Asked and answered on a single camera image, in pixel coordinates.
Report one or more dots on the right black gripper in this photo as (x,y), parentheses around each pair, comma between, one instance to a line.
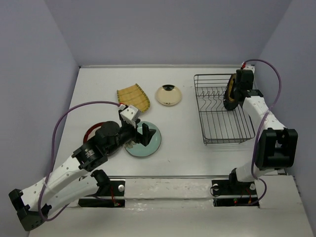
(232,92)

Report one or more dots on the black wire dish rack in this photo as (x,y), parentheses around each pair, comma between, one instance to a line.
(218,125)

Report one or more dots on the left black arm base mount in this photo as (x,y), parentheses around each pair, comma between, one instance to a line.
(108,197)

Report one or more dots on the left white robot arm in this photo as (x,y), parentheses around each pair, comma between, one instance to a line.
(79,175)

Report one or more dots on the bamboo pattern square plate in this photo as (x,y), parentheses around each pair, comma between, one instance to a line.
(135,96)

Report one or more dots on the teal flower plate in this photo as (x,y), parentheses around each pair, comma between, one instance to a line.
(140,151)

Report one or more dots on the yellow patterned brown-rim plate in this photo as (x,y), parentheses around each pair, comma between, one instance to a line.
(229,95)

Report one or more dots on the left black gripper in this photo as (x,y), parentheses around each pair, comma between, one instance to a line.
(145,138)

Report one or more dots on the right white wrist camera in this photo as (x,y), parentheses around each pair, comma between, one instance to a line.
(247,66)

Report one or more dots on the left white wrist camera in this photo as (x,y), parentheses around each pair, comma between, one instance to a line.
(129,114)

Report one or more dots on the red rimmed pink plate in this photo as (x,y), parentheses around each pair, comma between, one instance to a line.
(91,131)

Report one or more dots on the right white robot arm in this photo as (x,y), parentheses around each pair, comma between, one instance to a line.
(275,145)

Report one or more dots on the cream round plate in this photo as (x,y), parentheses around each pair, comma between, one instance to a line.
(168,95)

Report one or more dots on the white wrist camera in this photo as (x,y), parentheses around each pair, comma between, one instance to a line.
(129,114)
(247,66)

